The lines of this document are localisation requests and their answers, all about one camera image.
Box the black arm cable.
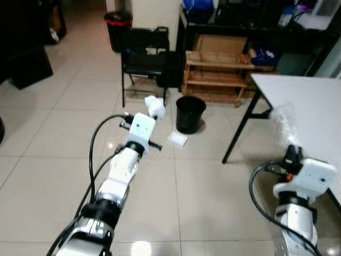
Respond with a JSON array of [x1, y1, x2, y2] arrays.
[[249, 162, 310, 256], [88, 113, 131, 214]]

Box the white folded paper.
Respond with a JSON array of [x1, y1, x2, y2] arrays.
[[168, 132, 189, 147]]

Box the grey green storage box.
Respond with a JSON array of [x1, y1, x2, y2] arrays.
[[277, 53, 315, 75]]

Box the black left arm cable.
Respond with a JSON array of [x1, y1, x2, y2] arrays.
[[88, 113, 131, 214]]

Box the black folding chair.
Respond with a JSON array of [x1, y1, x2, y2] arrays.
[[121, 27, 170, 107]]

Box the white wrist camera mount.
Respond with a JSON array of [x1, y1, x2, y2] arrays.
[[127, 113, 157, 155], [273, 158, 339, 203]]

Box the black bag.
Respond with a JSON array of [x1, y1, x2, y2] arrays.
[[157, 51, 184, 89]]

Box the black bin red rim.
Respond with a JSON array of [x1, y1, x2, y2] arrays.
[[104, 11, 133, 52]]

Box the clear plastic bag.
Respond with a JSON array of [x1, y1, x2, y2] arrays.
[[271, 104, 299, 147]]

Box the brown cardboard box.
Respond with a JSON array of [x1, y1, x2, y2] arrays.
[[194, 35, 248, 54]]

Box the white tissue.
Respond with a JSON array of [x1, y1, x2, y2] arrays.
[[145, 96, 166, 119]]

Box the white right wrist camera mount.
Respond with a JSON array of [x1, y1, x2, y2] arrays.
[[273, 158, 339, 203]]

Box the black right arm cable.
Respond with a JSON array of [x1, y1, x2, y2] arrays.
[[249, 162, 310, 256]]

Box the blue box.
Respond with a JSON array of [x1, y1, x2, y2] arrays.
[[184, 0, 214, 10]]

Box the white office device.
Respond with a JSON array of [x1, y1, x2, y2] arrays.
[[312, 0, 341, 30]]

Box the black rubbish bin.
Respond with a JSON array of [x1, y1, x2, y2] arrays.
[[176, 96, 207, 134]]

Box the white table black legs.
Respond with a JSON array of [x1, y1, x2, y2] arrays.
[[222, 74, 341, 206]]

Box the black cabinet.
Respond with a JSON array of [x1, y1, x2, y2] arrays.
[[0, 0, 54, 90]]

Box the blue printed pack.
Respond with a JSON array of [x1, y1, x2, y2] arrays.
[[250, 47, 280, 67]]

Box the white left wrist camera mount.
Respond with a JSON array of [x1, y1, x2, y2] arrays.
[[127, 113, 157, 155]]

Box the wooden slatted rack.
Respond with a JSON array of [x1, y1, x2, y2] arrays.
[[183, 51, 255, 107]]

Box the black desk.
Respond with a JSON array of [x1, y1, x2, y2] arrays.
[[178, 0, 341, 75]]

